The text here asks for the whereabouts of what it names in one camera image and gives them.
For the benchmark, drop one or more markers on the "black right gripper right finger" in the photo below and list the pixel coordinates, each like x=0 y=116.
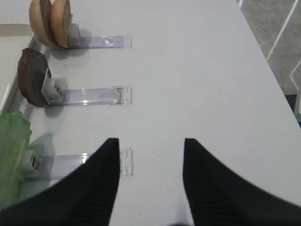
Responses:
x=217 y=196

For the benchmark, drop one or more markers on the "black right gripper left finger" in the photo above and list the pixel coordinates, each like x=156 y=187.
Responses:
x=84 y=198

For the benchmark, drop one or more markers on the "standing green lettuce leaf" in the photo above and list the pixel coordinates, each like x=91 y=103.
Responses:
x=15 y=135

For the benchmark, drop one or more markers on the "standing brown meat patty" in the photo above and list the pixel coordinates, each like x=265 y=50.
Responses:
x=31 y=71

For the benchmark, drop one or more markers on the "bun slice upper right inner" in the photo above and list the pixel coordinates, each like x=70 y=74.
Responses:
x=39 y=16

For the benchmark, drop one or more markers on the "clear holder rail lettuce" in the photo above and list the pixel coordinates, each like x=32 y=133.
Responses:
x=58 y=167

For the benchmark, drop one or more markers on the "clear holder rail patty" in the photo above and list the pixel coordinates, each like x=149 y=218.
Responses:
x=56 y=96

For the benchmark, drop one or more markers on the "clear holder rail right buns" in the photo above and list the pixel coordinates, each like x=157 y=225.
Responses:
x=78 y=41

